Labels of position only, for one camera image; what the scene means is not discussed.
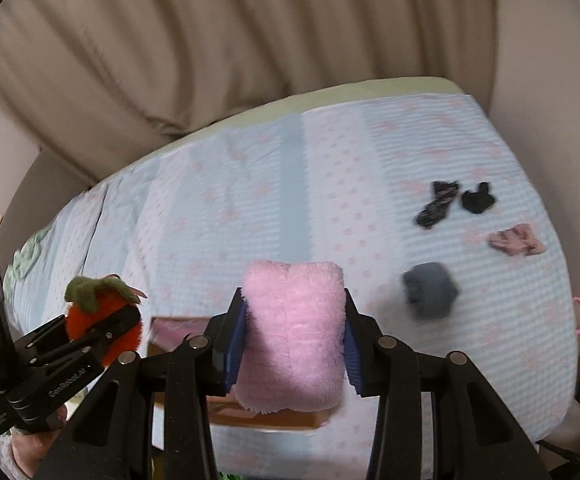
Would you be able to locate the red strawberry plush toy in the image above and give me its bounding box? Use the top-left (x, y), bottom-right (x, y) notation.
top-left (64, 274), bottom-right (147, 340)

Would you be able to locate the pink fluffy plush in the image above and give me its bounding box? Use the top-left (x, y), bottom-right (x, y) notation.
top-left (232, 261), bottom-right (346, 413)

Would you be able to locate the grey sock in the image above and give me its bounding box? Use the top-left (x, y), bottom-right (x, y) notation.
top-left (401, 262), bottom-right (459, 321)

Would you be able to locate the pink cloth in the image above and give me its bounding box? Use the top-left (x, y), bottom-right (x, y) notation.
top-left (486, 223), bottom-right (546, 257)

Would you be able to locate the black patterned sock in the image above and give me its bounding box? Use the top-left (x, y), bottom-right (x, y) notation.
top-left (415, 181), bottom-right (460, 230)

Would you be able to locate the black small cloth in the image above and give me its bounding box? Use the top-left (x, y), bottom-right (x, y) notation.
top-left (461, 182), bottom-right (496, 214)

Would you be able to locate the person's left hand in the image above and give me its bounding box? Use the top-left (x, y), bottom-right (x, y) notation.
top-left (11, 405), bottom-right (68, 478)

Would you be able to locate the cardboard box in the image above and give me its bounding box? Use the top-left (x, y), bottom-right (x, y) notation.
top-left (148, 318), bottom-right (335, 431)

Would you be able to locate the green crumpled cloth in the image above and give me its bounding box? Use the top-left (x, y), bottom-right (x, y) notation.
top-left (3, 226), bottom-right (51, 287)

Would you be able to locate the beige curtain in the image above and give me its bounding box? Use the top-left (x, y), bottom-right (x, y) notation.
top-left (0, 0), bottom-right (496, 180)

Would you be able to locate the green bed sheet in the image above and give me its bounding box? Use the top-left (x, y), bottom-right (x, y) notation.
top-left (94, 76), bottom-right (465, 188)

